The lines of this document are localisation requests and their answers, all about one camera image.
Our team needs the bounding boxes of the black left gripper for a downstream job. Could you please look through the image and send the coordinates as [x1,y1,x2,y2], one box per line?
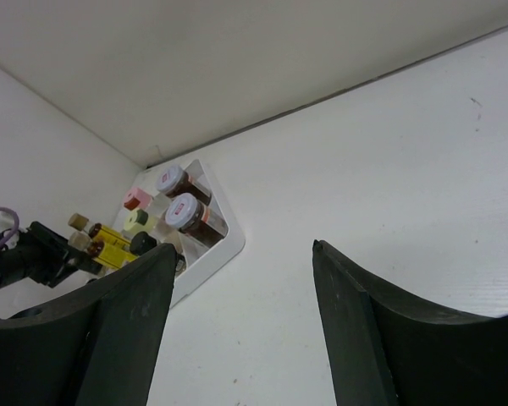
[0,222,89,289]

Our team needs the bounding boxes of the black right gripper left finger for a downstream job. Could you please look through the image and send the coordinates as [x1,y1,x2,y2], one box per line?
[0,244,176,405]

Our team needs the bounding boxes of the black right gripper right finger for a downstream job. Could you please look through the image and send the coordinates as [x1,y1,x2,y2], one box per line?
[312,240,508,405]

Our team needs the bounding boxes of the yellow label bottle gold cap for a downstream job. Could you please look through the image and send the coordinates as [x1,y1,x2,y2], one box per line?
[68,213,130,251]

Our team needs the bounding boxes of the dark cap spice jar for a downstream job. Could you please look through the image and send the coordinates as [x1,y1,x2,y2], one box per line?
[130,231,186,276]

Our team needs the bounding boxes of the cream cap sauce bottle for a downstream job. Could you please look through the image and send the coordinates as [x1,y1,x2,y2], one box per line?
[123,209,158,234]

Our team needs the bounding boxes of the pink cap spice bottle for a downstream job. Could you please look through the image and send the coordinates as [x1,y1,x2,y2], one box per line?
[122,187,153,211]

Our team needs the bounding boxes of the white lid jar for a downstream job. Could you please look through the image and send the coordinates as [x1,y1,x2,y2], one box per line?
[156,165,212,205]
[164,193,228,248]

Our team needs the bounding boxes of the white divided organizer tray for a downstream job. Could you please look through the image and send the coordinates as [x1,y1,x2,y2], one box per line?
[113,160,246,305]

